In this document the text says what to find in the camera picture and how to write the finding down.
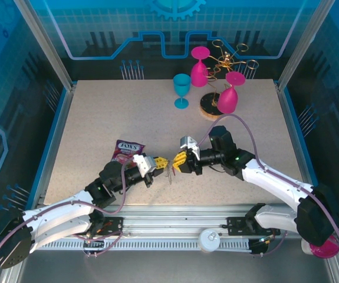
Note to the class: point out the aluminium frame post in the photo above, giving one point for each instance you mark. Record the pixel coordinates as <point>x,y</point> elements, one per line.
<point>302,44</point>
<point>44,44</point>

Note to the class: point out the aluminium side rail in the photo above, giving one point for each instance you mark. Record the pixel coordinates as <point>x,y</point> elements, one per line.
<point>58,123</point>
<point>293,123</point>

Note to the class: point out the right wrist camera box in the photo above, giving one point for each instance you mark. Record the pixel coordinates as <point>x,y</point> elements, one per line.
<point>190,146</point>

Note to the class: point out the blue plastic goblet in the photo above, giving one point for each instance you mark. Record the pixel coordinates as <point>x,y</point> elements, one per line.
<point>182,84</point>

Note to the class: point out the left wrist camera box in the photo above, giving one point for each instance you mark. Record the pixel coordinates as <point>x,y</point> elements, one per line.
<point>144,165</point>

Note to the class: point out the grey metal keyring holder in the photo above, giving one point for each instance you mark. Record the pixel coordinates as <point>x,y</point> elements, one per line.
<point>169,175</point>

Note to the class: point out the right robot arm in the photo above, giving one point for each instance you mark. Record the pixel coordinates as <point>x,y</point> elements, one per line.
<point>275,182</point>

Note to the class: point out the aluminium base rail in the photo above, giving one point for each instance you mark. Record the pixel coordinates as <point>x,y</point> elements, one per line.
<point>172,218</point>

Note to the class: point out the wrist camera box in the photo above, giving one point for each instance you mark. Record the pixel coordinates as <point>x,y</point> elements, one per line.
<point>144,165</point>
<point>190,146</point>

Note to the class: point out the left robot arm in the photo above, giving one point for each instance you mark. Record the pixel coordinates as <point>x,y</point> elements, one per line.
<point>57,215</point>

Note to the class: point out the purple candy bag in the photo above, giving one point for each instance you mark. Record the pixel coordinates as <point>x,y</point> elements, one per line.
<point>126,148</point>

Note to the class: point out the pink lidded white cup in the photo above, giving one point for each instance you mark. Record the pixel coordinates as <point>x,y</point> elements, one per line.
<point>324,250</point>

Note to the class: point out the white round knob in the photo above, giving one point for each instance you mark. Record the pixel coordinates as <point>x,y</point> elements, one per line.
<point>209,240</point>

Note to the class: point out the pink plastic goblet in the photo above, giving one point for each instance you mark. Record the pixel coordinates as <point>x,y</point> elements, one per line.
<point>198,73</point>
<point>228,100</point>

